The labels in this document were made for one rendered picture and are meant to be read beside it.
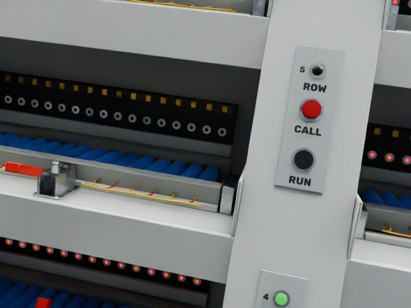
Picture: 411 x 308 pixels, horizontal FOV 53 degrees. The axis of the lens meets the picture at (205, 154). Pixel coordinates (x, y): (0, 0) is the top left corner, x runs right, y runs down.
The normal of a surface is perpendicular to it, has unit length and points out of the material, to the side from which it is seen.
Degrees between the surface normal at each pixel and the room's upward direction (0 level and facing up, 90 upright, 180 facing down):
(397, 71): 106
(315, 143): 90
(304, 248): 90
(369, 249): 16
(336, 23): 90
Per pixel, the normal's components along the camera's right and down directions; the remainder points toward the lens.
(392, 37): -0.18, 0.20
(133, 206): 0.12, -0.97
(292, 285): -0.15, -0.07
